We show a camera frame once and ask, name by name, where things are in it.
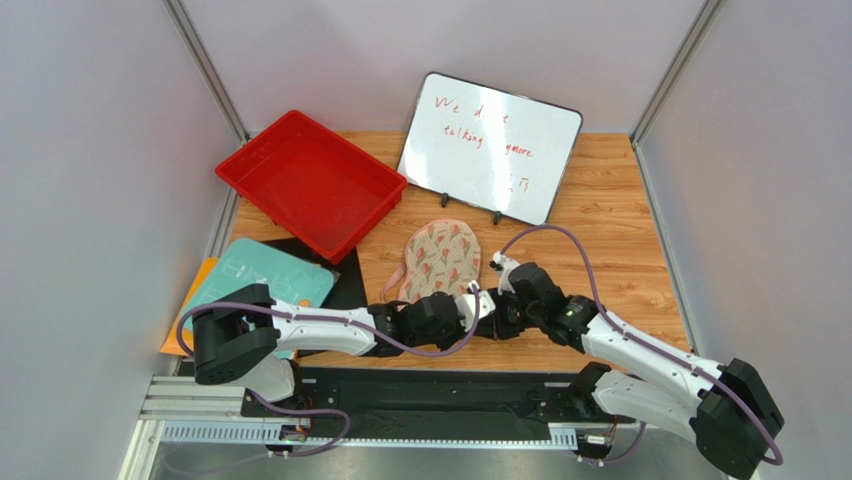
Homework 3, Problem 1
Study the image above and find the floral mesh laundry bag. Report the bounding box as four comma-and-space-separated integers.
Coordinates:
380, 219, 482, 303

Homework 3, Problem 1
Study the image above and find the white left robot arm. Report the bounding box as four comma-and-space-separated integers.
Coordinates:
181, 283, 495, 402

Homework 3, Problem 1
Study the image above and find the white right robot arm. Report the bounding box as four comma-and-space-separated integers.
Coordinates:
477, 255, 784, 479

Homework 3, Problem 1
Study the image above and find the black board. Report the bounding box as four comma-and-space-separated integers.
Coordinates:
259, 237, 375, 359

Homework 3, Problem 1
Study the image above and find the white dry-erase board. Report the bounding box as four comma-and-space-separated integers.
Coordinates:
397, 72, 584, 225

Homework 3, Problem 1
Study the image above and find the red plastic tray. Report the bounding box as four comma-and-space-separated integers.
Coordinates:
215, 110, 407, 264

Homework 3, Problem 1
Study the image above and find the teal board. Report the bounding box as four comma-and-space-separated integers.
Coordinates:
179, 237, 336, 361

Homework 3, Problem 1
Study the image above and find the orange board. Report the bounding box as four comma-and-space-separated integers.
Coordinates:
160, 257, 221, 357

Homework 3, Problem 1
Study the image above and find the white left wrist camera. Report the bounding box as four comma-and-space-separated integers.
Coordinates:
455, 281, 496, 331

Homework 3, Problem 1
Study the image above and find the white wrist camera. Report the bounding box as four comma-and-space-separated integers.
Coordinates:
489, 251, 520, 295
455, 281, 496, 331

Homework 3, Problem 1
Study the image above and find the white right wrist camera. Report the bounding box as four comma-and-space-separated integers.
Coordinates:
489, 251, 520, 295

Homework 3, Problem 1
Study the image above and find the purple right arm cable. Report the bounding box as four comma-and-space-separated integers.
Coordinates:
499, 224, 784, 466

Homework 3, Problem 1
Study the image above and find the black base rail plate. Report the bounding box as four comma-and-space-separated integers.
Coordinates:
239, 362, 650, 444

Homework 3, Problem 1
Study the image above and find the aluminium frame rail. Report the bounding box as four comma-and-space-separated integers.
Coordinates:
119, 373, 760, 480

